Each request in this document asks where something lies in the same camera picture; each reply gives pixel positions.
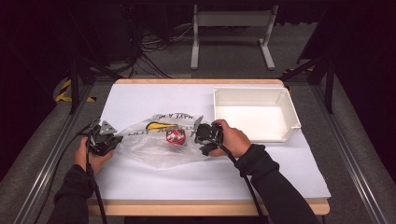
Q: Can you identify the aluminium floor rail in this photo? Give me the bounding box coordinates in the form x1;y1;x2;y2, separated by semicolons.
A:
12;83;94;224
311;83;390;224

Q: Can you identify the hand-held gripper black cable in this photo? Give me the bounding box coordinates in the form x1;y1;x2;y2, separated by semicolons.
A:
33;122;108;224
214;139;265;224

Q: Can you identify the white metal stand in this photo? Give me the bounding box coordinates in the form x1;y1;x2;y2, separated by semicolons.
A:
190;4;279;71

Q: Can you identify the bundle of floor cables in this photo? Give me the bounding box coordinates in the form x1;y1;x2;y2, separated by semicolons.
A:
122;6;194;78

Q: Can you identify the left hand-held gripper black cable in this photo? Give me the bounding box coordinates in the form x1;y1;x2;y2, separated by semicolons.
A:
33;122;108;224

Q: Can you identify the person's left hand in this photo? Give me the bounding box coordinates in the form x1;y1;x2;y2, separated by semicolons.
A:
74;136;116;175

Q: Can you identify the red can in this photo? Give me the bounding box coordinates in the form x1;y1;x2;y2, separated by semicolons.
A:
165;128;187;147

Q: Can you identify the yellow black hazard tape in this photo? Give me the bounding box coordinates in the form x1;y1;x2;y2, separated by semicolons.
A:
55;78;97;104

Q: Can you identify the right hand-held gripper black cable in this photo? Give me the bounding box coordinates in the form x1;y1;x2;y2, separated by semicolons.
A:
214;139;265;224

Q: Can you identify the wooden table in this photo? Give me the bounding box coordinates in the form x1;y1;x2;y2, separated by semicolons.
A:
87;77;331;217

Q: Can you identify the white plastic bin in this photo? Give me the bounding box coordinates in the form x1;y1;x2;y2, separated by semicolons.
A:
212;86;303;144

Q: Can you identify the white table sheet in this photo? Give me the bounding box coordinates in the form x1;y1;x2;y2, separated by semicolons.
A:
92;83;332;202

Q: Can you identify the person's right hand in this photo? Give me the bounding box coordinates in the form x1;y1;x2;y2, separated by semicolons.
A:
208;119;252;159

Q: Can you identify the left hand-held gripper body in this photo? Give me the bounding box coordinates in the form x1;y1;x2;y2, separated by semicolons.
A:
86;119;118;157

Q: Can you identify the black metal stand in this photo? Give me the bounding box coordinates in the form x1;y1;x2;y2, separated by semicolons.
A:
279;55;335;115
66;6;125;115

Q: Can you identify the clear plastic bag yellow smiley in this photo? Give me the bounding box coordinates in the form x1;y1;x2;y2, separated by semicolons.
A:
116;112;216;170

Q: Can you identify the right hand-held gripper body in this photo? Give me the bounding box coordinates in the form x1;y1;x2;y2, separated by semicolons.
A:
190;115;224;146

